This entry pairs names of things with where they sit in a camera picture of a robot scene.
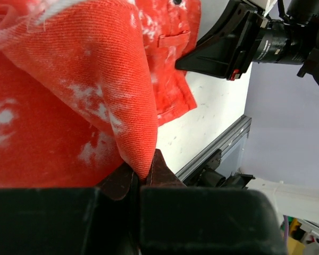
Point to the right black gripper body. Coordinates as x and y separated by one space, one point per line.
242 28

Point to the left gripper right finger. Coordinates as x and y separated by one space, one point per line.
178 219

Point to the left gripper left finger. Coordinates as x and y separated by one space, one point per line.
89 220

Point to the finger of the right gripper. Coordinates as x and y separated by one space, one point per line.
209 56

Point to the red tie-dye trousers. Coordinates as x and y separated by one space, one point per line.
84 86

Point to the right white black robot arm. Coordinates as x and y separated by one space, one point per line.
283 95

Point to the aluminium rail frame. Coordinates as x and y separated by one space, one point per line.
223 155

